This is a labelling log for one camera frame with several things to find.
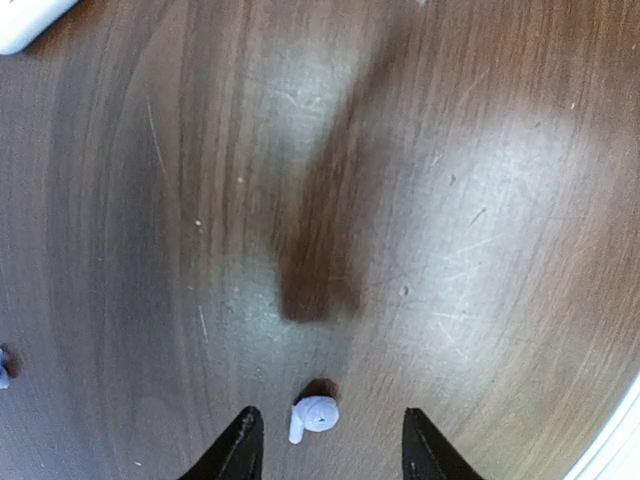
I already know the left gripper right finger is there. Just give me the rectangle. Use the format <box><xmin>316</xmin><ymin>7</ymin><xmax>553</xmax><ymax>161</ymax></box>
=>
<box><xmin>402</xmin><ymin>408</ymin><xmax>483</xmax><ymax>480</ymax></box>

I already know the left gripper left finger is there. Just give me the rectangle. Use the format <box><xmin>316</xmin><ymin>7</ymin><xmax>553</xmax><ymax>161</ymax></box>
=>
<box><xmin>179</xmin><ymin>406</ymin><xmax>264</xmax><ymax>480</ymax></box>

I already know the white stem earbud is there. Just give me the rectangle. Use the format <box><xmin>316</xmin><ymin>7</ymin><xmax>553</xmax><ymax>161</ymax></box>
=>
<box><xmin>288</xmin><ymin>396</ymin><xmax>340</xmax><ymax>445</ymax></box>

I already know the purple round charging case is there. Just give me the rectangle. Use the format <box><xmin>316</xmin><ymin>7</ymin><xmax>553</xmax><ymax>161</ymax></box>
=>
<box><xmin>0</xmin><ymin>349</ymin><xmax>11</xmax><ymax>390</ymax></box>

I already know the white charging case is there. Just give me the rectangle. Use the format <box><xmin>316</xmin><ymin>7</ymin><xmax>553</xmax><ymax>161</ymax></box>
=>
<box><xmin>1</xmin><ymin>0</ymin><xmax>78</xmax><ymax>56</ymax></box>

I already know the front aluminium rail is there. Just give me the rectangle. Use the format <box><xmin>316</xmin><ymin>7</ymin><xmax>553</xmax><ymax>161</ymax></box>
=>
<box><xmin>565</xmin><ymin>376</ymin><xmax>640</xmax><ymax>480</ymax></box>

